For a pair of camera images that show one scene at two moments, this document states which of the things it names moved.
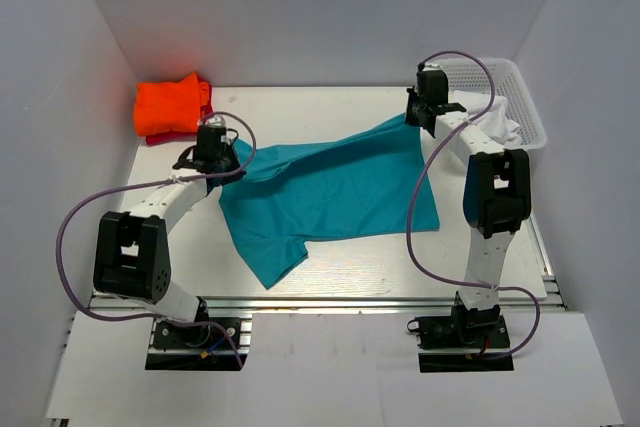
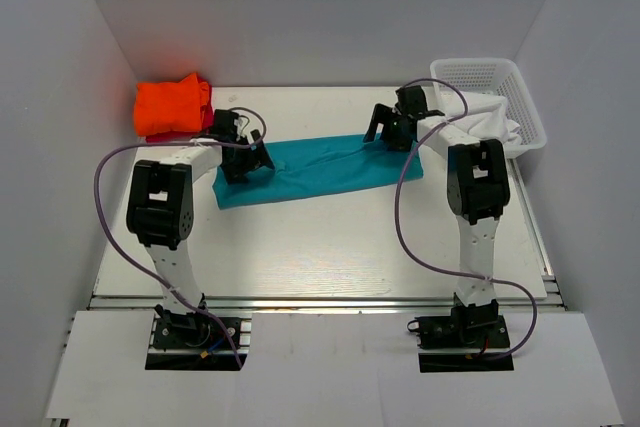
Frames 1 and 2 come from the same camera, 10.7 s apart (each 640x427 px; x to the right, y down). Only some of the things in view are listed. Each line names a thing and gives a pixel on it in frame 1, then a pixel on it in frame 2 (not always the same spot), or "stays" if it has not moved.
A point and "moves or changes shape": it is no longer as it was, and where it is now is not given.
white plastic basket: [471, 75] stays
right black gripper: [412, 119] -> [381, 115]
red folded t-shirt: [186, 137] stays
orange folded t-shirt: [169, 106] stays
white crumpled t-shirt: [495, 121] stays
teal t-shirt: [370, 178] moves or changes shape
